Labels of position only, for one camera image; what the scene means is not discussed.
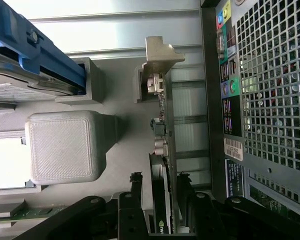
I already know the silver hard disk drive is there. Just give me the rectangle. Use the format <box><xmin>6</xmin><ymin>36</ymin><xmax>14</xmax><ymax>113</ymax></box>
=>
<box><xmin>0</xmin><ymin>39</ymin><xmax>85</xmax><ymax>103</ymax></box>

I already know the dark blue text label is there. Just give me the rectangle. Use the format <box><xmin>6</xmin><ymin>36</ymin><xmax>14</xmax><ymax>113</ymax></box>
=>
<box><xmin>224</xmin><ymin>158</ymin><xmax>245</xmax><ymax>199</ymax></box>

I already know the green RAM stick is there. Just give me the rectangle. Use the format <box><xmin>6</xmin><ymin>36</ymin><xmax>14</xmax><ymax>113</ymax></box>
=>
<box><xmin>0</xmin><ymin>203</ymin><xmax>67</xmax><ymax>222</ymax></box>

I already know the white barcode sticker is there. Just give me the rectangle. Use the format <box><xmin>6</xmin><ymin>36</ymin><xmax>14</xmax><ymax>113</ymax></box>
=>
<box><xmin>223</xmin><ymin>137</ymin><xmax>245</xmax><ymax>162</ymax></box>

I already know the grey printed parts rack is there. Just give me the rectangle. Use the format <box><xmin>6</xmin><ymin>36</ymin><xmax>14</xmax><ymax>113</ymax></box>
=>
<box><xmin>0</xmin><ymin>56</ymin><xmax>171</xmax><ymax>221</ymax></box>

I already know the black open PC case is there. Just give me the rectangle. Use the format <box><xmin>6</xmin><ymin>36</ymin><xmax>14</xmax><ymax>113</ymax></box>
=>
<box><xmin>199</xmin><ymin>0</ymin><xmax>300</xmax><ymax>233</ymax></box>

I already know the blue plastic disk caddy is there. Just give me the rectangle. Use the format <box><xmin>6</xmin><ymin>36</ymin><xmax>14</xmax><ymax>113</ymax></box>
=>
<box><xmin>0</xmin><ymin>0</ymin><xmax>87</xmax><ymax>96</ymax></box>

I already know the silver CPU chip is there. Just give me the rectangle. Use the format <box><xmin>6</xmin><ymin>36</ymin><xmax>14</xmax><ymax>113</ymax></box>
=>
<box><xmin>0</xmin><ymin>136</ymin><xmax>27</xmax><ymax>190</ymax></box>

